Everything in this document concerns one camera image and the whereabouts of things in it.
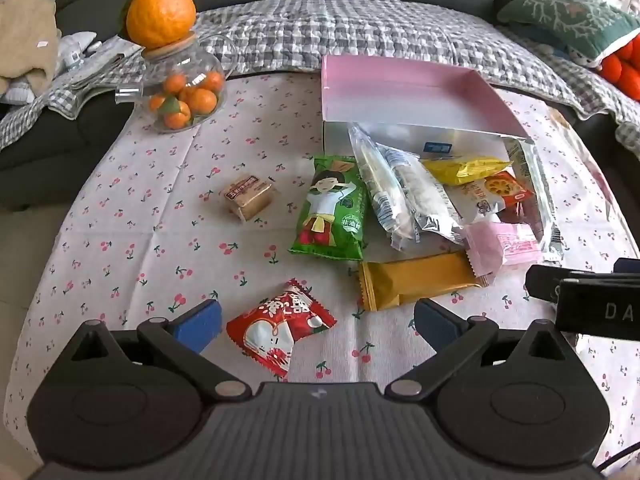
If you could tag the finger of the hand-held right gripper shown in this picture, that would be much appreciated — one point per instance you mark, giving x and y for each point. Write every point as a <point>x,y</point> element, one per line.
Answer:
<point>542,282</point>
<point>629,266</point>

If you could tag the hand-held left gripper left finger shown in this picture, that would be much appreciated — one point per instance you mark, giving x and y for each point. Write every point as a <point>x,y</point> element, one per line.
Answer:
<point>199,326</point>

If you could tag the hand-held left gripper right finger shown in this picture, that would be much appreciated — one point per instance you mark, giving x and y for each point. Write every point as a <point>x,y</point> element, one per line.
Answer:
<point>434,324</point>

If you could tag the golden snack packet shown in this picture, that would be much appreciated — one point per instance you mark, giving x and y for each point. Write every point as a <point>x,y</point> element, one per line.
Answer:
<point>415,280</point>

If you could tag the pink snack packet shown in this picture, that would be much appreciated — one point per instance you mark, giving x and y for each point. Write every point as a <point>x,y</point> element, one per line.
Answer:
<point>500,250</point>

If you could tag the red snack packet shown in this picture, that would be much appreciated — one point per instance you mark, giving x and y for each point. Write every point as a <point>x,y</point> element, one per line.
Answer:
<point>280,330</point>
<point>517,212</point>

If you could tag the long silver snack packet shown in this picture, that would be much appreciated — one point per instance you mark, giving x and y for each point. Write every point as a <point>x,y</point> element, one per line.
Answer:
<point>537,195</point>

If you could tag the orange and white biscuit packet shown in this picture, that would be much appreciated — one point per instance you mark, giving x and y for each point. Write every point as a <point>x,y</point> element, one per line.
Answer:
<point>500,187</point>

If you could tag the long clear snack packet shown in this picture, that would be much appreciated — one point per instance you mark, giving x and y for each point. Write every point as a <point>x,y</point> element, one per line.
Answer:
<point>377,185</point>
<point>430,200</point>

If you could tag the yellow snack packet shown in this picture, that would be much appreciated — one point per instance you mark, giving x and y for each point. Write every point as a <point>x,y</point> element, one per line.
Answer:
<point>465,170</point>

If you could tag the small brown snack packet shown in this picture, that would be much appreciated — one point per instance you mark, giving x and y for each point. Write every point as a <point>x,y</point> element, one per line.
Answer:
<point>247,197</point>

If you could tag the green snack packet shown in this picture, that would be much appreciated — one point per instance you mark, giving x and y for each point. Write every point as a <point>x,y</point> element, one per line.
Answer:
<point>325,210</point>

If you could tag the pink cardboard box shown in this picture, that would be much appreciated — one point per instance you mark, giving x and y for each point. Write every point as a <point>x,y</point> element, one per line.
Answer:
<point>400,90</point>

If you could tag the cherry print tablecloth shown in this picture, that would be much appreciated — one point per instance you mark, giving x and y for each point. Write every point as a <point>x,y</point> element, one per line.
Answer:
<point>150,240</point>

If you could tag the cream floral cloth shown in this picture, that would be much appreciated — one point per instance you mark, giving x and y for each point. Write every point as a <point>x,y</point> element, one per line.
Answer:
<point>590,170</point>

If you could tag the red plush toy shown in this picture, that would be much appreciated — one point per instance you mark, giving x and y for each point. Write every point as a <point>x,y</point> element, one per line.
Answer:
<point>622,72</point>

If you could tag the white plush toy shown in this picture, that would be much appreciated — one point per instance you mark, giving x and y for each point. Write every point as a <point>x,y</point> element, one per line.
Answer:
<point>584,56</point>

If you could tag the cluster of small oranges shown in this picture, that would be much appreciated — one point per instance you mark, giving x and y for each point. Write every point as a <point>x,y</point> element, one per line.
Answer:
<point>200,97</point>

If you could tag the green patterned cushion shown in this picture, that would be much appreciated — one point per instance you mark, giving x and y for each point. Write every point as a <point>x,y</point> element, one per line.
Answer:
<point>565,15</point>

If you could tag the glass jar with wooden lid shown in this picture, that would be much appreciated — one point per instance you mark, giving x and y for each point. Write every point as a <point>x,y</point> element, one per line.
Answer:
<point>150,67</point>

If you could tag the grey and white soft toy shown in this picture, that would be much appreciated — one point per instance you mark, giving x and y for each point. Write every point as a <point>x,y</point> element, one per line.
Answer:
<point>75,49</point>

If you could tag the grey checked blanket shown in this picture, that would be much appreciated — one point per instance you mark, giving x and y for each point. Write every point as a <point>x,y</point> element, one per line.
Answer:
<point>350,25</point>

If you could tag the large orange with leaves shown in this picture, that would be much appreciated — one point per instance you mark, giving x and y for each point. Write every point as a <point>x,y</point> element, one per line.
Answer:
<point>160,15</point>

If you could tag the beige fluffy cloth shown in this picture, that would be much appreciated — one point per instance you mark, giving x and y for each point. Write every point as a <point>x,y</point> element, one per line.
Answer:
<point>25,35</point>

